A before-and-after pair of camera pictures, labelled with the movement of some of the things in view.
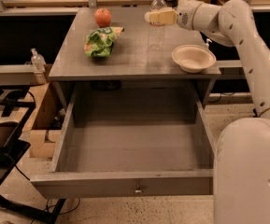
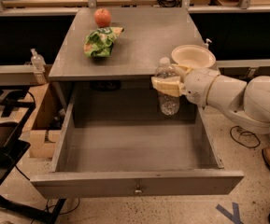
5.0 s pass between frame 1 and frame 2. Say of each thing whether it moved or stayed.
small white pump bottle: stayed
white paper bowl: stayed
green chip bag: stayed
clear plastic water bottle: moved
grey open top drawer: stayed
